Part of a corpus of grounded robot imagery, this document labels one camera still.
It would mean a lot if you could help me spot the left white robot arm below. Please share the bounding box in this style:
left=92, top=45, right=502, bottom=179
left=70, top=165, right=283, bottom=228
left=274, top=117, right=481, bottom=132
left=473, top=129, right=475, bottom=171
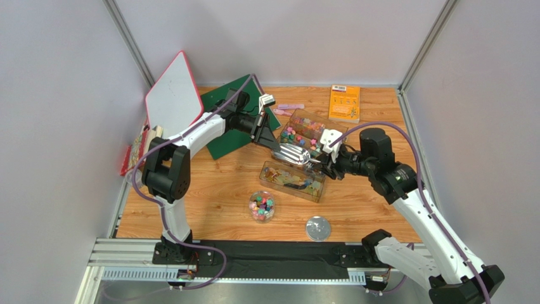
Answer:
left=141, top=89, right=280, bottom=248

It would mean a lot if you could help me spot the green cutting mat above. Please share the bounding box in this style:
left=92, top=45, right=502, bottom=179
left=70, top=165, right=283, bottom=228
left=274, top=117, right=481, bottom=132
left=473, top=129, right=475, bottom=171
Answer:
left=200, top=75, right=262, bottom=160

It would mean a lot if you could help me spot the black base mat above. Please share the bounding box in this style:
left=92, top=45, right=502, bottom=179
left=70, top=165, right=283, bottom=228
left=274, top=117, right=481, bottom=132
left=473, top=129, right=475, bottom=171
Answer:
left=151, top=239, right=404, bottom=280

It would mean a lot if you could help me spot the aluminium front rail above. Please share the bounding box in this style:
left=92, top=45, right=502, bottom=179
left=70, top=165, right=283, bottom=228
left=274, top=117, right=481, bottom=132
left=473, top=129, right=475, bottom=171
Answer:
left=74, top=237, right=482, bottom=304

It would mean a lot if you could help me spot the silver metal scoop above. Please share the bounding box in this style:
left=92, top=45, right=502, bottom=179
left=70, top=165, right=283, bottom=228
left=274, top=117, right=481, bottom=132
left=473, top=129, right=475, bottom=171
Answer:
left=273, top=143, right=319, bottom=165

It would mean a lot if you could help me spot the stack of books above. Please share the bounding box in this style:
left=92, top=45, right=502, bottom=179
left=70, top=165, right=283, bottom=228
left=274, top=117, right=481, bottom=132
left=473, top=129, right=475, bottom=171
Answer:
left=120, top=125, right=163, bottom=176

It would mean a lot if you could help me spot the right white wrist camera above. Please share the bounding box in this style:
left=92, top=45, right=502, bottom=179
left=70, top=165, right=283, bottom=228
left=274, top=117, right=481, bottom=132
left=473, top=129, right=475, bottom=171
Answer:
left=319, top=129, right=343, bottom=163

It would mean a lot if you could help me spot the white board pink frame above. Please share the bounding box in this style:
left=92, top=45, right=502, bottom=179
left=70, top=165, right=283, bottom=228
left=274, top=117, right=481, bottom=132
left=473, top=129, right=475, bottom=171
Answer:
left=145, top=51, right=203, bottom=139

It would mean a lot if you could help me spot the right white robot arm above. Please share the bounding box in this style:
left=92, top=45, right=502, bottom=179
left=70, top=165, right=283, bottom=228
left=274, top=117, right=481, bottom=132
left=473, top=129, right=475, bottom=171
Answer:
left=317, top=128, right=505, bottom=303

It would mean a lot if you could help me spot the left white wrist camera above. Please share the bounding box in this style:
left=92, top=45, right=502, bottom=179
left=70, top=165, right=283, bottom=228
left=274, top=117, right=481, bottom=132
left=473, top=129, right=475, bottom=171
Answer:
left=259, top=94, right=276, bottom=113

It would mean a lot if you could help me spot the clear plastic jar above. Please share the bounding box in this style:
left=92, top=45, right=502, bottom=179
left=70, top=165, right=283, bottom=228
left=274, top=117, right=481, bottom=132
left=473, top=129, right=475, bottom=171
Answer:
left=248, top=191, right=276, bottom=224

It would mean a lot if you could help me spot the silver round jar lid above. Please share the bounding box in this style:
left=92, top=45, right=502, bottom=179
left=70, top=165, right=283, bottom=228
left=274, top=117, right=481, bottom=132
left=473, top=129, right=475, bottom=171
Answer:
left=305, top=216, right=331, bottom=242

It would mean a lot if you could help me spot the orange yellow book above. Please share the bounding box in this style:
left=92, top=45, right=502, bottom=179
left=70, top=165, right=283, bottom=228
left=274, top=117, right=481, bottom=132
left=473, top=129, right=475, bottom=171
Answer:
left=328, top=84, right=361, bottom=123

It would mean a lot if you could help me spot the pink highlighter pen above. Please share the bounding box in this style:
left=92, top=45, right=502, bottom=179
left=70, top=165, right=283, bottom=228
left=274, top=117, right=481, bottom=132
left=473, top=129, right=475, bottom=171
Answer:
left=278, top=104, right=305, bottom=110

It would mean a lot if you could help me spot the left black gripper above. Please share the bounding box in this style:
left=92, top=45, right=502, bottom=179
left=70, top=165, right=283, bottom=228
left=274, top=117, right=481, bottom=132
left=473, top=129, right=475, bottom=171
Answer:
left=237, top=111, right=281, bottom=153

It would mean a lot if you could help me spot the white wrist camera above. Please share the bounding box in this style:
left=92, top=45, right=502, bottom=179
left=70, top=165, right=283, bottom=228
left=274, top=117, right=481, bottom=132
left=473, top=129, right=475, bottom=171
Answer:
left=259, top=94, right=276, bottom=113
left=319, top=129, right=343, bottom=163

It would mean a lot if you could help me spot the clear compartment candy box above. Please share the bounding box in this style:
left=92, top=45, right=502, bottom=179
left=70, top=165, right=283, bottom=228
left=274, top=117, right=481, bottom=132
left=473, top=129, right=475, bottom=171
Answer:
left=259, top=109, right=347, bottom=203

